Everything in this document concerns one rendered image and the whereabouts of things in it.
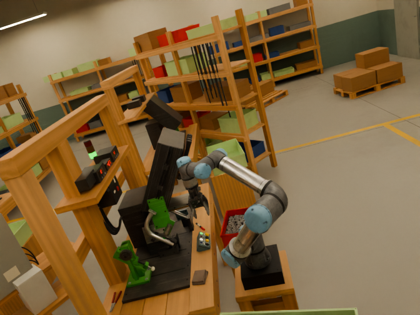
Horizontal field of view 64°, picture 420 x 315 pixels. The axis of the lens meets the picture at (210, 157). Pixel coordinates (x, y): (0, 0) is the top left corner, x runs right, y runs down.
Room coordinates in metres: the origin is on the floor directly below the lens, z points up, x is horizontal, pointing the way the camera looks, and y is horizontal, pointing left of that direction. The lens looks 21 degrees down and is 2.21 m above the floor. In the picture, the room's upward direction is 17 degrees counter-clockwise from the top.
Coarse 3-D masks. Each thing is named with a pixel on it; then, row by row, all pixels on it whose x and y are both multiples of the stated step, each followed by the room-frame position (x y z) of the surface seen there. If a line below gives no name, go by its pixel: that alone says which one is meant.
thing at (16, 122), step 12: (12, 84) 7.97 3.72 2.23; (0, 96) 7.38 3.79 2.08; (12, 96) 7.66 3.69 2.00; (24, 96) 8.06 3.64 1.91; (24, 108) 7.78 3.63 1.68; (0, 120) 6.90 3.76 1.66; (12, 120) 7.31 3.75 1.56; (24, 120) 7.86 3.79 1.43; (36, 120) 8.00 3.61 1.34; (0, 132) 6.77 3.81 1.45; (12, 132) 7.00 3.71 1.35; (24, 132) 8.15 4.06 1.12; (36, 132) 7.79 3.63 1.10; (12, 144) 6.89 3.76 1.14; (0, 156) 6.59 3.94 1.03; (36, 168) 7.33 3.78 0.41; (48, 168) 7.64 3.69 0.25; (0, 192) 6.32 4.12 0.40
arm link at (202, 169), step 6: (192, 162) 1.55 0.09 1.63; (198, 162) 1.53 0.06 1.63; (204, 162) 1.53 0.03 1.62; (210, 162) 1.53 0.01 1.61; (186, 168) 1.55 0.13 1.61; (192, 168) 1.51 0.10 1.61; (198, 168) 1.48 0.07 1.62; (204, 168) 1.48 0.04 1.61; (210, 168) 1.50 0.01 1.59; (192, 174) 1.51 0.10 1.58; (198, 174) 1.47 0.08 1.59; (204, 174) 1.47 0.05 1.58
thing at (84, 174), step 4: (84, 172) 1.92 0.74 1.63; (88, 172) 1.89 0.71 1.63; (92, 172) 1.91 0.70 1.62; (80, 176) 1.87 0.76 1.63; (84, 176) 1.84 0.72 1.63; (88, 176) 1.84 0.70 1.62; (92, 176) 1.89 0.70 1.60; (76, 180) 1.82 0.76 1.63; (80, 180) 1.80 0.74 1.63; (84, 180) 1.80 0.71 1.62; (88, 180) 1.82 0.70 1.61; (92, 180) 1.87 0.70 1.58; (76, 184) 1.80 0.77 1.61; (80, 184) 1.80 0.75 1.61; (84, 184) 1.80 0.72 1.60; (88, 184) 1.80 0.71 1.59; (92, 184) 1.85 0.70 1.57; (80, 188) 1.80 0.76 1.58; (84, 188) 1.80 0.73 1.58; (88, 188) 1.80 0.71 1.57
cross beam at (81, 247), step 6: (120, 174) 2.75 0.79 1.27; (120, 180) 2.69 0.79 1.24; (120, 186) 2.64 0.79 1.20; (108, 210) 2.25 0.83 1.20; (78, 240) 1.79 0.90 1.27; (84, 240) 1.79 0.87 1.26; (78, 246) 1.72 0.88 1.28; (84, 246) 1.76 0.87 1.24; (78, 252) 1.68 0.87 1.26; (84, 252) 1.74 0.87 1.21; (84, 258) 1.71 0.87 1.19
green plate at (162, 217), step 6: (162, 198) 2.05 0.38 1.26; (150, 204) 2.05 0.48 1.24; (156, 204) 2.04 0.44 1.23; (162, 204) 2.04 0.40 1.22; (156, 210) 2.04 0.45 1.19; (162, 210) 2.03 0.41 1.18; (156, 216) 2.03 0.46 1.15; (162, 216) 2.02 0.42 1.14; (168, 216) 2.01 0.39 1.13; (156, 222) 2.02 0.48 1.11; (162, 222) 2.01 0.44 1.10; (156, 228) 2.01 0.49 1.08
